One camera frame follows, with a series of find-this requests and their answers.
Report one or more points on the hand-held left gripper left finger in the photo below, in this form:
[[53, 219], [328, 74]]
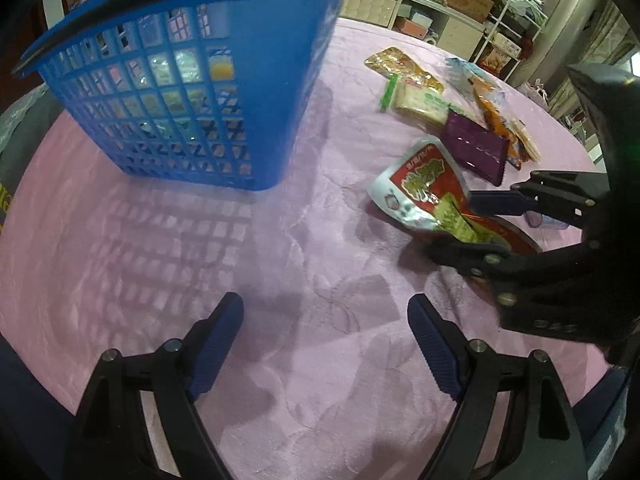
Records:
[[220, 345]]

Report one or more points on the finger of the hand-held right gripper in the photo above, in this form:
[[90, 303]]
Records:
[[465, 257], [497, 202]]

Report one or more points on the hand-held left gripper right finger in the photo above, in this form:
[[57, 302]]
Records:
[[435, 347]]

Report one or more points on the purple snack packet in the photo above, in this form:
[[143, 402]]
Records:
[[472, 145]]

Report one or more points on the red snack pouch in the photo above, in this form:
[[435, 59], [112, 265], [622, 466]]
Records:
[[420, 175]]

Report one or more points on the green-trimmed cracker packet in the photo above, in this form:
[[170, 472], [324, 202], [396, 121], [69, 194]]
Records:
[[420, 105]]

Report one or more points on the blue plastic basket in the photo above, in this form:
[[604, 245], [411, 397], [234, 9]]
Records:
[[300, 60]]

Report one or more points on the small clear plastic cup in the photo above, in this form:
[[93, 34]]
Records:
[[537, 221]]

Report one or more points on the small tan snack packet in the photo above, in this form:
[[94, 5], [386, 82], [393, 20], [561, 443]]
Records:
[[525, 142]]

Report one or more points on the orange snack packet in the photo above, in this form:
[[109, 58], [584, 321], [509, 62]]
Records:
[[492, 110]]

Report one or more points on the pink tablecloth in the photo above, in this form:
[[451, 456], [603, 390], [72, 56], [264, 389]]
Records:
[[300, 260]]

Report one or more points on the light blue snack packet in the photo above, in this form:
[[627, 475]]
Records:
[[465, 70]]

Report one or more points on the tall silver cabinet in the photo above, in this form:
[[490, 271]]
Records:
[[570, 25]]

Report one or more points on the yellow snack packet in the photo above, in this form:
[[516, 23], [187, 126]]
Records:
[[395, 62]]

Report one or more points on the white low cabinet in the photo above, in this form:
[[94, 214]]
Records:
[[450, 30]]

